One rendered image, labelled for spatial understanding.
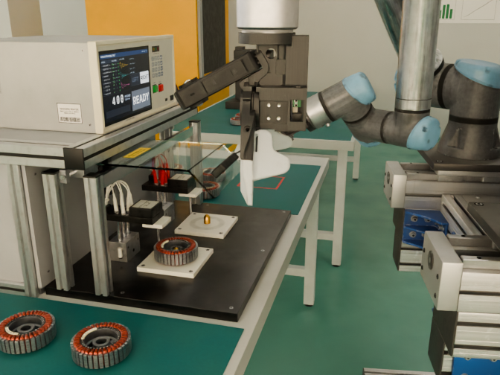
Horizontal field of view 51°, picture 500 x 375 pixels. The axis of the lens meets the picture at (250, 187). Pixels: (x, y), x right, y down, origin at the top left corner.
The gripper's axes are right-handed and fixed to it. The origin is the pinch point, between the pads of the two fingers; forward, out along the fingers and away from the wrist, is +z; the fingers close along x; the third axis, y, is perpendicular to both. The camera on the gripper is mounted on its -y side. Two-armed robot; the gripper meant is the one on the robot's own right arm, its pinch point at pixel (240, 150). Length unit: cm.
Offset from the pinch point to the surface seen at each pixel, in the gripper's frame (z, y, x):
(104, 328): 27, 43, 15
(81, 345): 28, 50, 14
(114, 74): 14.2, 10.4, -30.4
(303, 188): 9, -64, 30
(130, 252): 36.2, 11.2, 9.4
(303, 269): 41, -105, 75
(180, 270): 22.9, 16.0, 17.8
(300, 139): 22, -148, 22
